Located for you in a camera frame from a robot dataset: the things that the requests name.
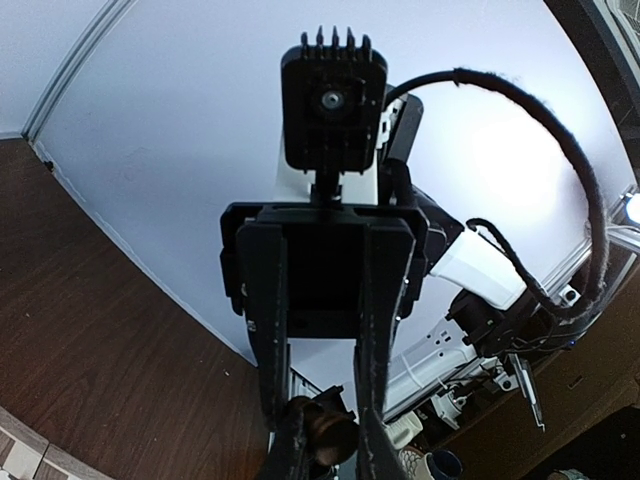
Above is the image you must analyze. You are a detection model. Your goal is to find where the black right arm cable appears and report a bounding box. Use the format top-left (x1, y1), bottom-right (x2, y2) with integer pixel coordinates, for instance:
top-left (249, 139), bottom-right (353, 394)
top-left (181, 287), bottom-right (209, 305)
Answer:
top-left (382, 64), bottom-right (619, 331)

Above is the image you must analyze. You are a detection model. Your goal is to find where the aluminium frame post right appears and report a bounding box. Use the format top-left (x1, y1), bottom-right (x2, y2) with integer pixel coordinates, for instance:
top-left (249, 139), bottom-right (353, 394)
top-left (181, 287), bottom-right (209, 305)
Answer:
top-left (21, 0), bottom-right (135, 144)

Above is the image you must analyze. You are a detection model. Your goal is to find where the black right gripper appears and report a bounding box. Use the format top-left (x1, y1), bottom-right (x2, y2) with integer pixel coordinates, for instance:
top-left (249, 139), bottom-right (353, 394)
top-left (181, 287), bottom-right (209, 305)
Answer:
top-left (218, 200), bottom-right (431, 431)

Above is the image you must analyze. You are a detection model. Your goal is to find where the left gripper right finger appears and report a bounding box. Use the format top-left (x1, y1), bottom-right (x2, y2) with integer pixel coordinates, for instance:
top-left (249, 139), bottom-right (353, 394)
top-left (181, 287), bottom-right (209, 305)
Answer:
top-left (356, 407), bottom-right (408, 480)

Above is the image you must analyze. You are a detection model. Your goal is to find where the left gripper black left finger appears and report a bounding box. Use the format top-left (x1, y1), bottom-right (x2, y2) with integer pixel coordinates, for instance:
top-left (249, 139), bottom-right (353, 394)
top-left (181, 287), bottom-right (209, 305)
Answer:
top-left (259, 406), bottom-right (309, 480)

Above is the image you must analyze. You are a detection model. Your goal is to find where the wooden chess board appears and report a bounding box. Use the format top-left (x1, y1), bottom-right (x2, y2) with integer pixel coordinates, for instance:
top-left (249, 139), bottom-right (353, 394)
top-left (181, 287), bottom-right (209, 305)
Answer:
top-left (1, 408), bottom-right (111, 480)

